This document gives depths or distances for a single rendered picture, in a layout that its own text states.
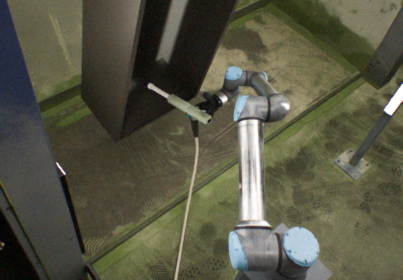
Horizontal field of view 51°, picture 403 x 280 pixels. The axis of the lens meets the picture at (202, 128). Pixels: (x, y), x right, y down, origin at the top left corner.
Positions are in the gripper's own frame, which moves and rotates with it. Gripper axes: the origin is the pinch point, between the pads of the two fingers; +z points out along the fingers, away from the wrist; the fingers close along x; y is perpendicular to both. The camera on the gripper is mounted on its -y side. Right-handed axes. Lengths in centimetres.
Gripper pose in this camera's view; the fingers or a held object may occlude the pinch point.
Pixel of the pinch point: (192, 116)
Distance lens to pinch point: 234.8
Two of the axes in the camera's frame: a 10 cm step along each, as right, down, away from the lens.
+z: -6.8, 5.2, -5.1
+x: -7.3, -4.6, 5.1
